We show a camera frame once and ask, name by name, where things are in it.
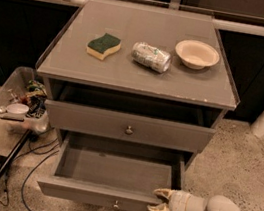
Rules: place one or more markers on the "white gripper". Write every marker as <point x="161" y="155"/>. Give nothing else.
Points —
<point x="177" y="203"/>

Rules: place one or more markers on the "grey drawer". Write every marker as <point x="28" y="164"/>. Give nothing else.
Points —
<point x="111" y="173"/>
<point x="108" y="123"/>

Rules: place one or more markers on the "grey drawer cabinet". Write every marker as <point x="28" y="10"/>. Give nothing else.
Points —
<point x="180" y="94"/>

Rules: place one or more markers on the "grey top drawer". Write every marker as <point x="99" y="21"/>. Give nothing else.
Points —
<point x="108" y="123"/>

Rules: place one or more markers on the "crushed silver can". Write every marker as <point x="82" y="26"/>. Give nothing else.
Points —
<point x="151" y="57"/>

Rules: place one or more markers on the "white bowl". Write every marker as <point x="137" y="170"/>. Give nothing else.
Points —
<point x="197" y="55"/>

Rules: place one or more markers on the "green yellow sponge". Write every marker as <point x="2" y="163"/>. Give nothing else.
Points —
<point x="103" y="46"/>

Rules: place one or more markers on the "clear plastic bin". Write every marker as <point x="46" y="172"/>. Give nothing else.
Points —
<point x="14" y="88"/>

